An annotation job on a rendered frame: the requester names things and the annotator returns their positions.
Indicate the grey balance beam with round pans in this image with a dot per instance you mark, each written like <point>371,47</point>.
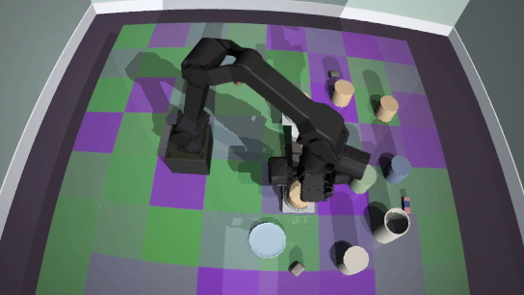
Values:
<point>293,152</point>

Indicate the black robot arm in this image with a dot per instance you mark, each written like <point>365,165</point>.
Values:
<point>322,129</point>

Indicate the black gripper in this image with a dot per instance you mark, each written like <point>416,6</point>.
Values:
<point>279,172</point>

